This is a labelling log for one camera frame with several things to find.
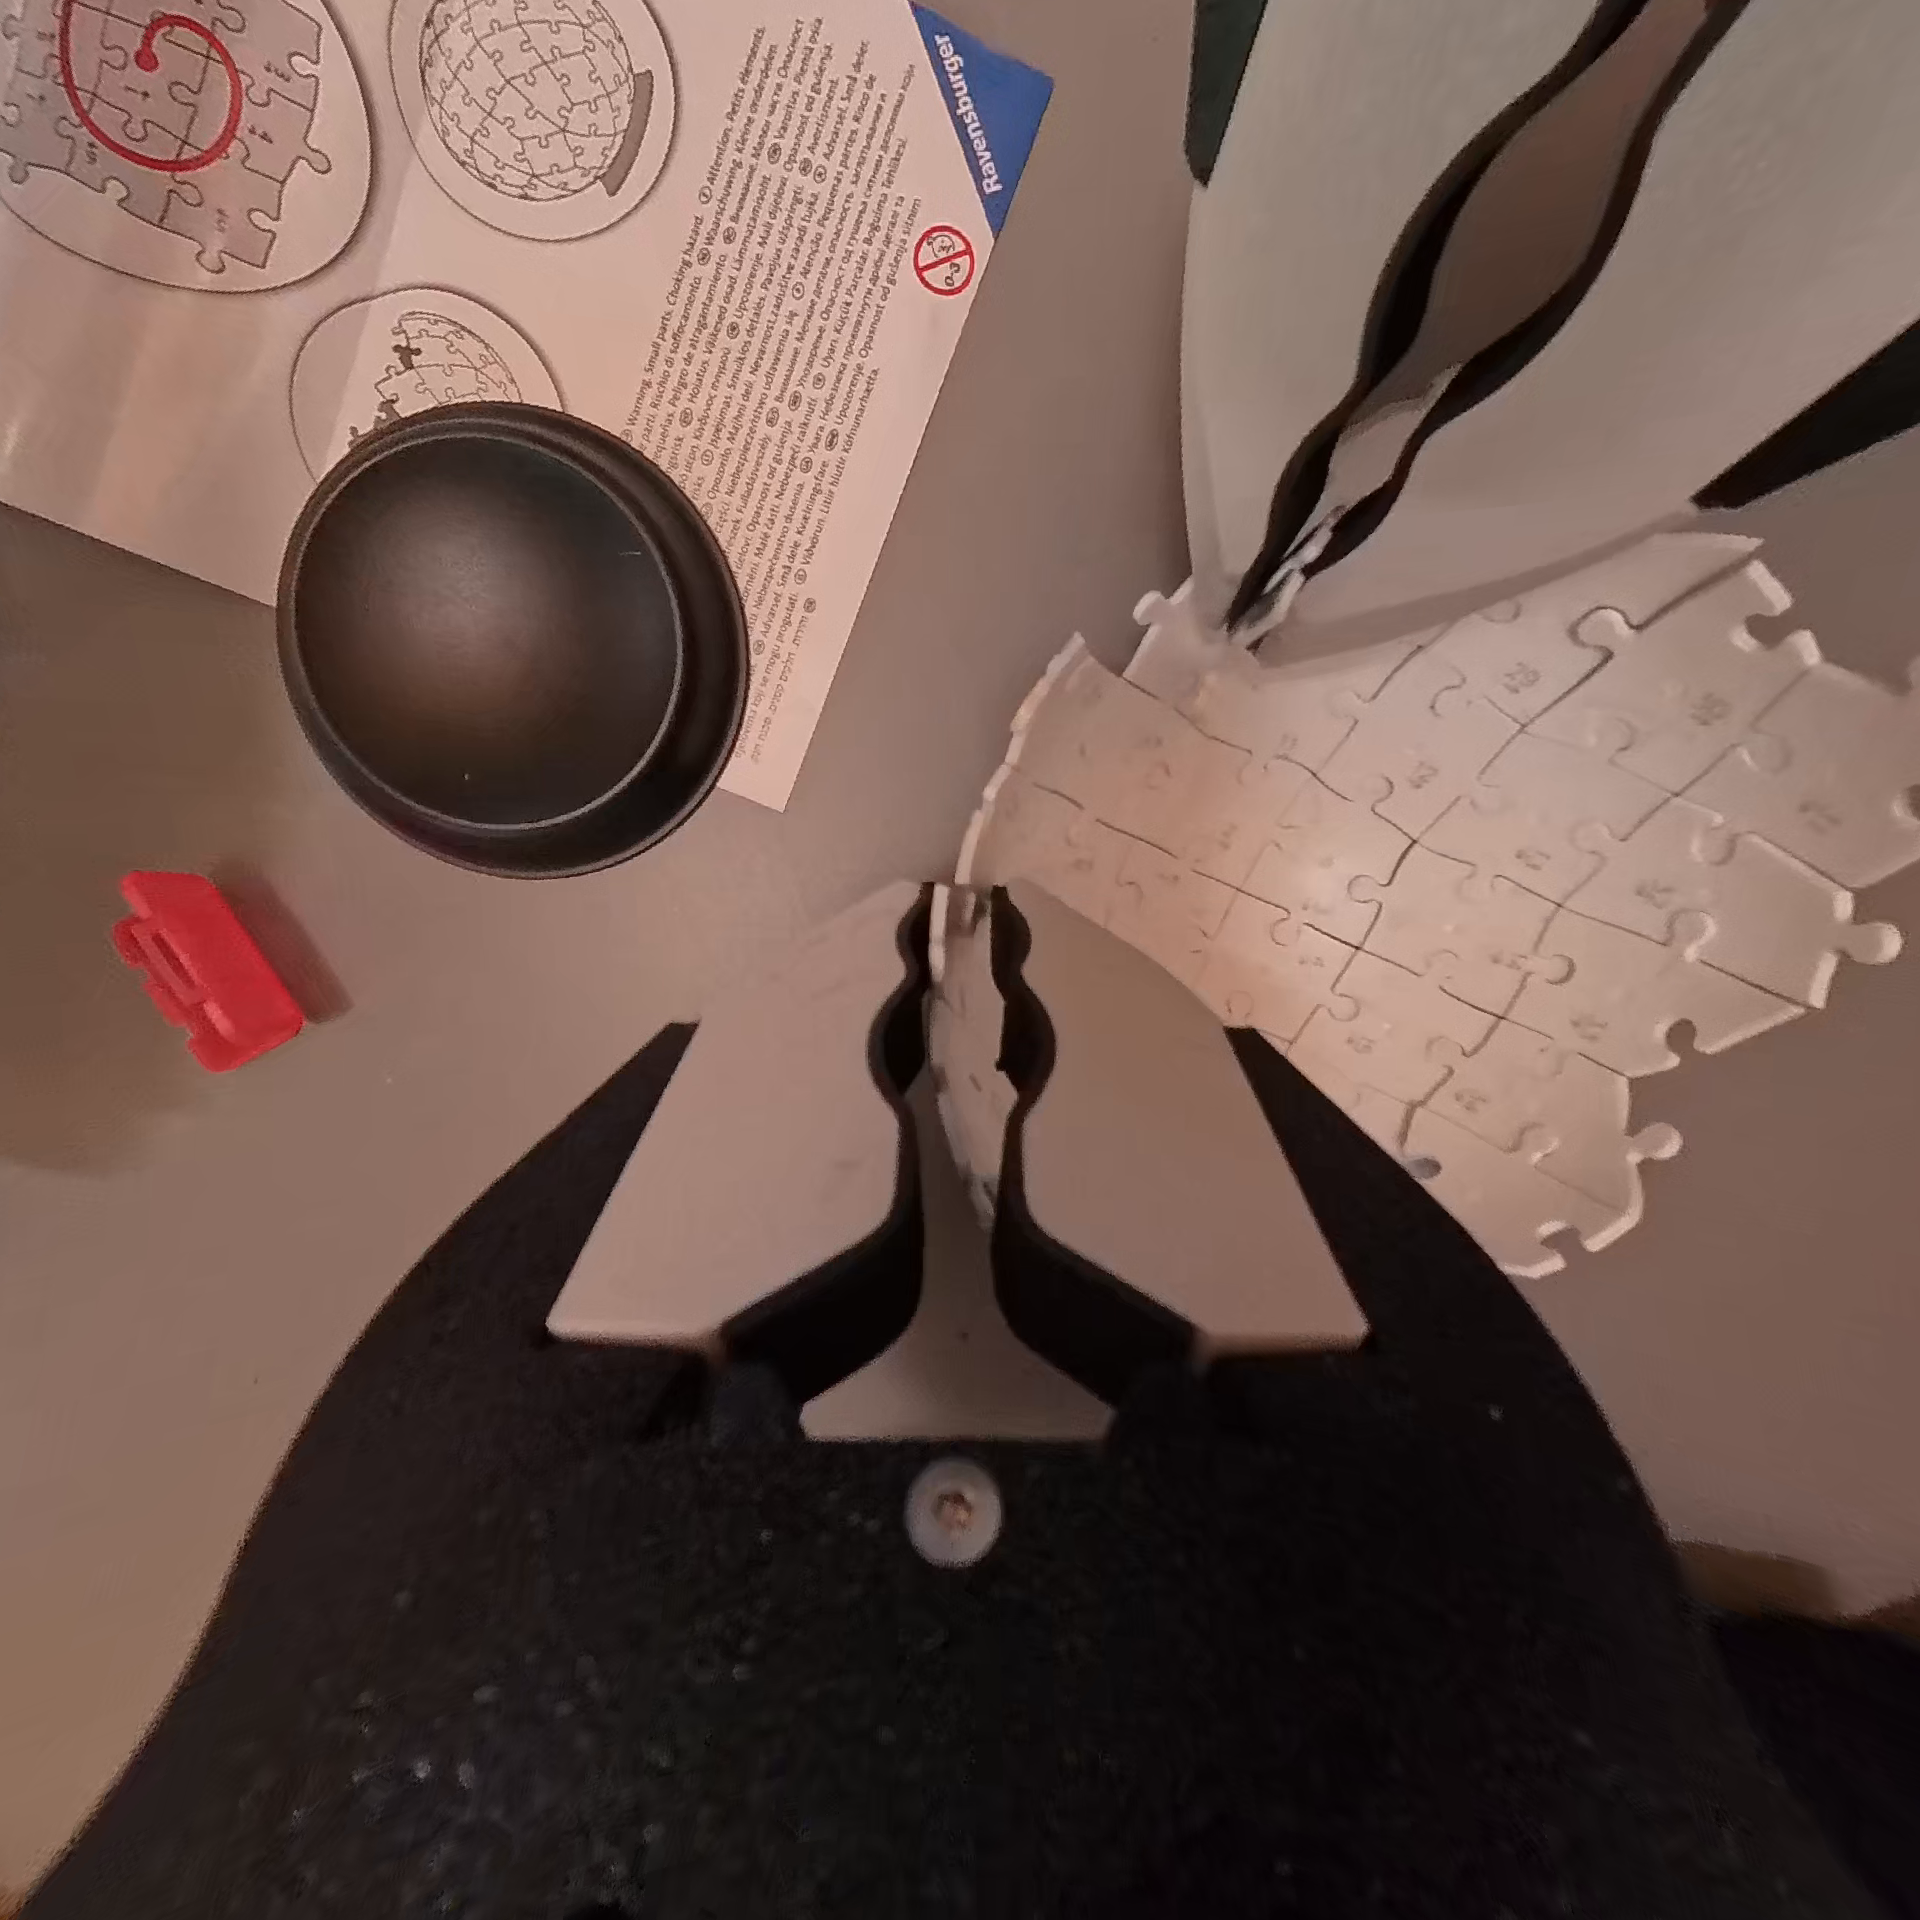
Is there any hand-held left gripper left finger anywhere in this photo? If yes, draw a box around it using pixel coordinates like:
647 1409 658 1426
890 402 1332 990
544 881 937 1409

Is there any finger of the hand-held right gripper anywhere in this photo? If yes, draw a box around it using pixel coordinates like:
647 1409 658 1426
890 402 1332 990
1245 0 1920 665
1179 0 1653 631

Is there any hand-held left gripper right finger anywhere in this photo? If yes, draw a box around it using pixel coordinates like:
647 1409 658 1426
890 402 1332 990
983 881 1372 1409

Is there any single white puzzle piece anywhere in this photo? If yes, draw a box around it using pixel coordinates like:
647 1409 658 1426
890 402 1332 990
1221 500 1359 641

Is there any grey partial puzzle ball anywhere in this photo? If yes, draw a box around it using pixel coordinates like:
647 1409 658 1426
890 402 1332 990
922 532 1910 1282

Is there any folded paper leaflet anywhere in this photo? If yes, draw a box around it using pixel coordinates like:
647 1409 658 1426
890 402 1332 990
0 0 1052 812

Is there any red plastic block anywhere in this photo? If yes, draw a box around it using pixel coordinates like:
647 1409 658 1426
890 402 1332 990
111 865 308 1076

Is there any black dome stand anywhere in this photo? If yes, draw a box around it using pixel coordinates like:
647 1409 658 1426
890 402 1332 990
276 398 755 881

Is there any person's dark clothing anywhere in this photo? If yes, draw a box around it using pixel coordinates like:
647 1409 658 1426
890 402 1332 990
1710 1608 1920 1920

